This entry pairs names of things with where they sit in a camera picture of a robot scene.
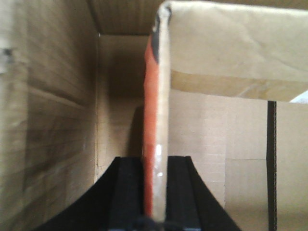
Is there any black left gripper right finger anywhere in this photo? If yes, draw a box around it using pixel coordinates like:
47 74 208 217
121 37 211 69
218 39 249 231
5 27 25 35
164 156 240 231

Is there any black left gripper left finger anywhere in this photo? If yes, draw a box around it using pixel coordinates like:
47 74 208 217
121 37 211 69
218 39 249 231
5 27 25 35
36 157 143 231

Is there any brown cardboard box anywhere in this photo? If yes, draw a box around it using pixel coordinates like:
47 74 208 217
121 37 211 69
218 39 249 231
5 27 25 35
0 0 308 231
169 90 308 231

